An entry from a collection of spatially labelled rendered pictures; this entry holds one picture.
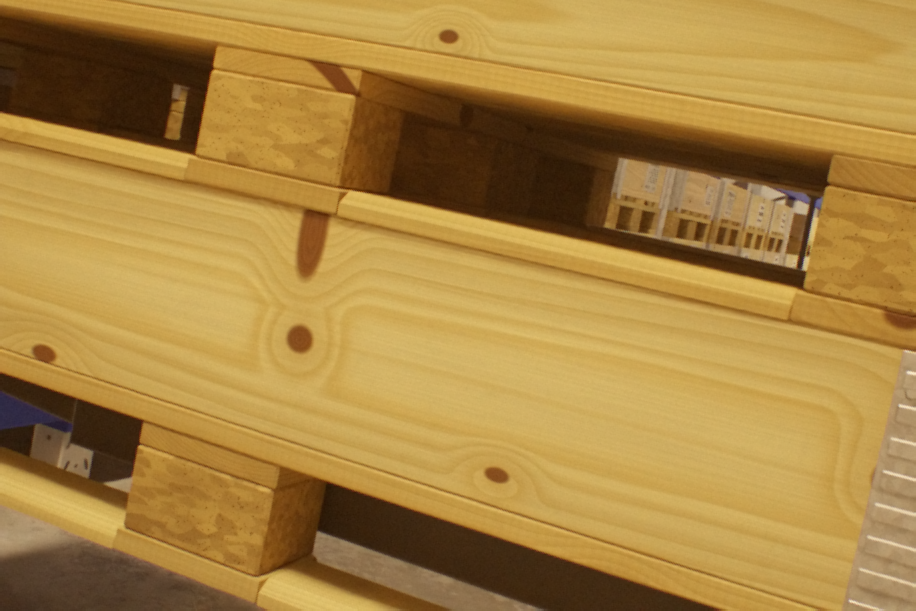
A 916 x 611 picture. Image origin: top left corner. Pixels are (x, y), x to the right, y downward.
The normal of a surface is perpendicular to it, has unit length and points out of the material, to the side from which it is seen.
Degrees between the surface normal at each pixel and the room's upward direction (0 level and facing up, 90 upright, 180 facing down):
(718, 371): 90
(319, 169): 90
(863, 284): 90
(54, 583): 0
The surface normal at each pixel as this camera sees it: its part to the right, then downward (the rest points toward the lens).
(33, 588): 0.20, -0.98
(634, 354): -0.39, -0.01
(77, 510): -0.08, -0.78
